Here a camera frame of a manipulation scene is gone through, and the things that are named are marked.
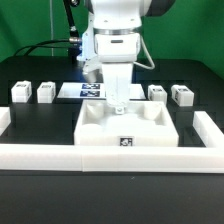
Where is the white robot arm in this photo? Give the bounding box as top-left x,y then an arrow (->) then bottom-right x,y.
78,0 -> 175,114

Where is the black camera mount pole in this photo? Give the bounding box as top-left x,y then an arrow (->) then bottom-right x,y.
63,0 -> 80,63

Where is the white square table top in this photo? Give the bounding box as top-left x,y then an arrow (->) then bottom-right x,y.
74,100 -> 179,147

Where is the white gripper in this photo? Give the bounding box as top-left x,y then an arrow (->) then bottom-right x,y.
102,63 -> 133,115

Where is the black cable bundle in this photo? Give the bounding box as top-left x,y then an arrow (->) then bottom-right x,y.
13,37 -> 83,57

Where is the white U-shaped obstacle fence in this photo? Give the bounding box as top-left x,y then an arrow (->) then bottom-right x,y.
0,107 -> 224,174

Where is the white base tag plate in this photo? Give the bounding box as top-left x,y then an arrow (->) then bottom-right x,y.
57,82 -> 145,100

